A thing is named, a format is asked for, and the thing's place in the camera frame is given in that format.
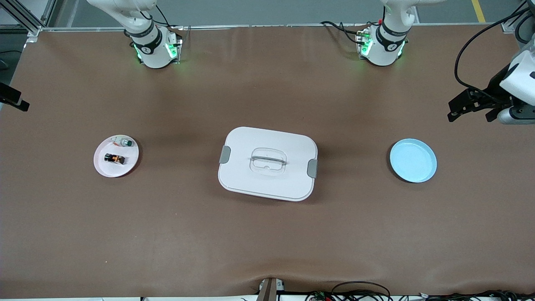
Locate white lidded storage box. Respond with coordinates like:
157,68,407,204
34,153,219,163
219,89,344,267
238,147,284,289
218,127,318,202

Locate light blue round plate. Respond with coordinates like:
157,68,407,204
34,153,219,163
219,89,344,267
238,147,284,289
390,138,438,184

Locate pink round plate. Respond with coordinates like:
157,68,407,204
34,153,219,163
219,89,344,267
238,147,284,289
93,135,140,178

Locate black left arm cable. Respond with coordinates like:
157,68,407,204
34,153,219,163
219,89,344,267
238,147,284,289
455,6,535,105

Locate thick black cable loops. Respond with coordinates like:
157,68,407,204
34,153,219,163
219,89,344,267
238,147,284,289
513,0,535,44

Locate black arm base cables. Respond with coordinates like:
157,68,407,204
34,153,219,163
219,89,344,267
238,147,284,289
320,20,364,46

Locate tangled black cables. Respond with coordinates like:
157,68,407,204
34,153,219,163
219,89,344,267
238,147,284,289
305,281,393,301
422,290,535,301

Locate grey lid handle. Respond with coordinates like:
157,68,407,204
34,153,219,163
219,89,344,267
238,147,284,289
251,156,287,166

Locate aluminium table edge rail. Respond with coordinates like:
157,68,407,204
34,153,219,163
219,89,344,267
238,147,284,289
42,23,502,32

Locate metal clamp bracket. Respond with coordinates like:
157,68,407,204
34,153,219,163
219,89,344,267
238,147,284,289
257,277,285,301

